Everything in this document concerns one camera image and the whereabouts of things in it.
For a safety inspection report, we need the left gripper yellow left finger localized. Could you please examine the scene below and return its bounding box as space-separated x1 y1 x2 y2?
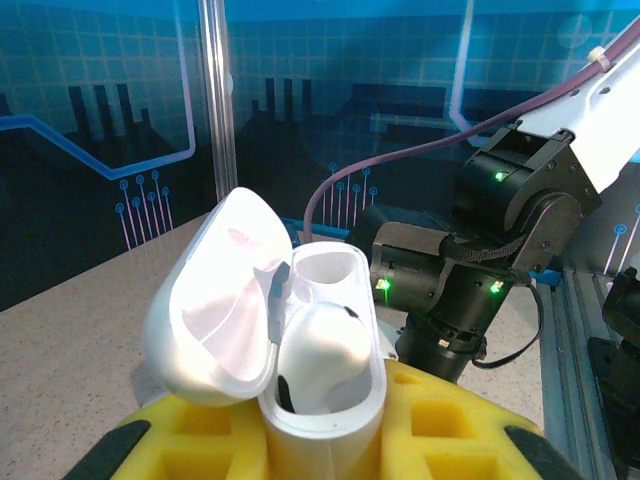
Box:
62 392 272 480

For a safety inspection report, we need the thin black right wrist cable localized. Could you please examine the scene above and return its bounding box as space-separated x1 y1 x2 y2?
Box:
472 283 547 372

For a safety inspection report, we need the aluminium frame post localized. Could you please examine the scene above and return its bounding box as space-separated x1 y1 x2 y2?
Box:
198 0 239 202

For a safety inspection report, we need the white wireless earbud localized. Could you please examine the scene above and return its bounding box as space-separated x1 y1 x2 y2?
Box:
276 301 374 417

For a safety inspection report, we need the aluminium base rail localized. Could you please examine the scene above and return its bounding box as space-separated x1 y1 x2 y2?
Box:
542 264 640 480

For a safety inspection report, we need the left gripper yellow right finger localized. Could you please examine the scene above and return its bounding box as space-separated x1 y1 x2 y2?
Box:
380 359 587 480

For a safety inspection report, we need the white earbud charging case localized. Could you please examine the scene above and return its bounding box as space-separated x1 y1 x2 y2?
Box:
142 186 387 480

